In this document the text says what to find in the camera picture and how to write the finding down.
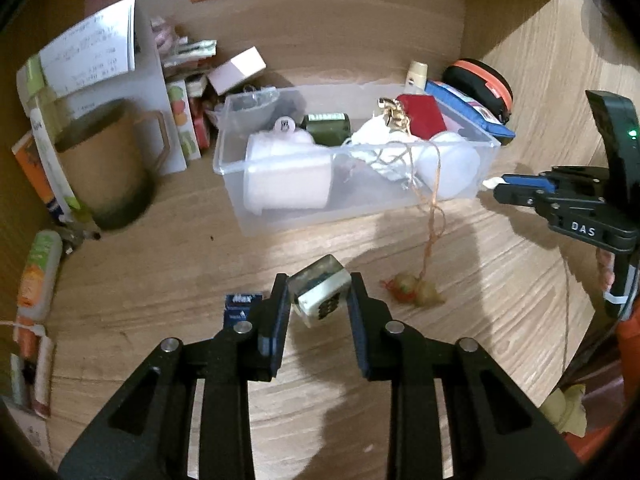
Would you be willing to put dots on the red cloth pouch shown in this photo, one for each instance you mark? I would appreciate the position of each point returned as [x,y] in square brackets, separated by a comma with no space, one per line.
[425,118]

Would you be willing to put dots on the white round plastic ball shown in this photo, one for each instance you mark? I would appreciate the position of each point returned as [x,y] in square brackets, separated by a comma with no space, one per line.
[448,164]

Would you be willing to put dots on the clear plastic storage bin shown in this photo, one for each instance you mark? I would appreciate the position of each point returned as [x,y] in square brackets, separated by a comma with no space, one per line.
[370,173]

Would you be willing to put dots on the pink macaron shaped case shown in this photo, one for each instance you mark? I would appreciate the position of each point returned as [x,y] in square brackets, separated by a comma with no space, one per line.
[284,126]

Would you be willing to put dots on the gold ribbon bow ornament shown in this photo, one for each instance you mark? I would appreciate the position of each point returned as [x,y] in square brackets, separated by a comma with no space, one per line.
[394,115]

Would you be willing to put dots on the person's right hand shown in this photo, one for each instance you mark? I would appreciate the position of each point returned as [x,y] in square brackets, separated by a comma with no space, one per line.
[605,262]

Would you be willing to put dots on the black orange round zip case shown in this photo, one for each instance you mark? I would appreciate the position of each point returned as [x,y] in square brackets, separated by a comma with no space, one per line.
[483,84]

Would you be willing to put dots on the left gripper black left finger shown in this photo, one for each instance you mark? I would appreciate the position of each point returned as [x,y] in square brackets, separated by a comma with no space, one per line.
[183,413]

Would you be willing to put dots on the cream lotion tube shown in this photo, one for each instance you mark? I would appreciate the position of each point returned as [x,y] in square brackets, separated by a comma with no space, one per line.
[417,77]

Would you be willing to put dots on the brown ceramic mug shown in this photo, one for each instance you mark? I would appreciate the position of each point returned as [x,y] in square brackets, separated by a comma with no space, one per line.
[104,165]

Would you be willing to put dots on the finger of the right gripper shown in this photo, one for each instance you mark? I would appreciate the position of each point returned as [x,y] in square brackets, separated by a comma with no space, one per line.
[517,195]
[538,182]

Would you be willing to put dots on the fruit print carton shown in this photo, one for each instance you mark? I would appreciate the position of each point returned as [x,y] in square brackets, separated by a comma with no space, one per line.
[180,107]

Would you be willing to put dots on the orange green glue tube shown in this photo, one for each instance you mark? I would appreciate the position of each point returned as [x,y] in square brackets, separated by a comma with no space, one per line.
[37,283]

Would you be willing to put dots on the green pump bottle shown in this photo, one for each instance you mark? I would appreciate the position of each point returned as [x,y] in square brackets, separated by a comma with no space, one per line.
[328,129]

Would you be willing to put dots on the orange booklet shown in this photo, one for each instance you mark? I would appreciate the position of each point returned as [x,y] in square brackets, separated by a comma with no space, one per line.
[26,153]

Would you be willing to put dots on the green cream square stamp block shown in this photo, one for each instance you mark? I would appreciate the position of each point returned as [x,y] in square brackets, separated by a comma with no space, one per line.
[319,289]

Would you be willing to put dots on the white pink small carton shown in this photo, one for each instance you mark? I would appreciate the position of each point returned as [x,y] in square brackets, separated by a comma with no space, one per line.
[237,71]

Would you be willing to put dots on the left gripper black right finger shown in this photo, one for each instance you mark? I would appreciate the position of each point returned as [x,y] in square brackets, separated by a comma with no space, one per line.
[495,431]

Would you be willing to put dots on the blue patterned pencil pouch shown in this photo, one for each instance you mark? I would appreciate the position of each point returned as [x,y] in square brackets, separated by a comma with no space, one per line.
[470,109]

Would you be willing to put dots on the white paper documents stack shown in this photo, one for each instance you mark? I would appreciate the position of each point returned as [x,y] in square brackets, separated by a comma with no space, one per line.
[111,55]

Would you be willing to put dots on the white plastic cup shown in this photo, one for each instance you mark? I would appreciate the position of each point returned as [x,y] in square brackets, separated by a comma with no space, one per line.
[280,173]

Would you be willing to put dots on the clear glass bowl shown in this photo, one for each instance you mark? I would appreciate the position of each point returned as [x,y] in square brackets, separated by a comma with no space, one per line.
[251,111]

